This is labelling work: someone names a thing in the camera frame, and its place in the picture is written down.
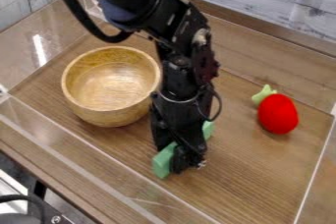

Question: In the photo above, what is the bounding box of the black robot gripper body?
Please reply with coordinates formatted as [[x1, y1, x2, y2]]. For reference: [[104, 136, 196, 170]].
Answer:
[[149, 90, 215, 150]]

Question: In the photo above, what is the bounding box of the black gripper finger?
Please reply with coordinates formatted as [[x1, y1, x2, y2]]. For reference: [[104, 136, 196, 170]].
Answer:
[[169, 143, 208, 174], [151, 125, 173, 151]]

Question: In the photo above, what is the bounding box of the green rectangular block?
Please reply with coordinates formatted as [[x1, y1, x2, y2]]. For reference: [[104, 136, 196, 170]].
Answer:
[[151, 121, 213, 179]]

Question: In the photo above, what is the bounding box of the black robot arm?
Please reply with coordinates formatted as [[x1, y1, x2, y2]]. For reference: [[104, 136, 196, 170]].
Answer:
[[97, 0, 220, 178]]

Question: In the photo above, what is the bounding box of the brown wooden bowl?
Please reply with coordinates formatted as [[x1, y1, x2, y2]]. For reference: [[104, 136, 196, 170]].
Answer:
[[60, 46, 161, 128]]

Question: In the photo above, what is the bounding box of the red plush strawberry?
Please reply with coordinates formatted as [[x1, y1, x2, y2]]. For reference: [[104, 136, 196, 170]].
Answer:
[[251, 84, 299, 135]]

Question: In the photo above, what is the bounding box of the black cable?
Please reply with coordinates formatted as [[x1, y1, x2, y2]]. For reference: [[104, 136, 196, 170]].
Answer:
[[41, 0, 135, 44]]

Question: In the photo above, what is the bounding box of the clear acrylic tray wall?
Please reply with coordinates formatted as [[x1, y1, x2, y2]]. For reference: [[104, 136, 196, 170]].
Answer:
[[0, 85, 219, 224]]

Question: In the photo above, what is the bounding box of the black table frame leg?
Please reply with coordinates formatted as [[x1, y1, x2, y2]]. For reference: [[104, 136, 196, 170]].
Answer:
[[28, 180, 75, 224]]

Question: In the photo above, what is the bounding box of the clear acrylic corner bracket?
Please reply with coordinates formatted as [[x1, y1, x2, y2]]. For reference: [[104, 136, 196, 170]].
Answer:
[[83, 0, 107, 21]]

